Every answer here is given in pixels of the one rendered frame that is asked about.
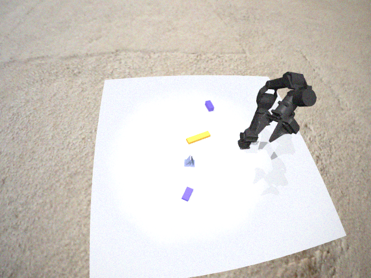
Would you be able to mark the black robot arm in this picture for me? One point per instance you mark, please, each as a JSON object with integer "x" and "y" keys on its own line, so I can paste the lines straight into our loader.
{"x": 301, "y": 95}

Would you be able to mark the yellow bar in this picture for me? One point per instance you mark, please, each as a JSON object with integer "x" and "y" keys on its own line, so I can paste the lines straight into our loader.
{"x": 198, "y": 137}

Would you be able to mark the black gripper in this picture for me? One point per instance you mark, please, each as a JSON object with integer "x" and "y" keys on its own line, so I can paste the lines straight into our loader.
{"x": 286, "y": 124}

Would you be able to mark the purple rectangular block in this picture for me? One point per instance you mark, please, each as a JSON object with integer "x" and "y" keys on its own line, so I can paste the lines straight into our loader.
{"x": 187, "y": 193}
{"x": 209, "y": 106}

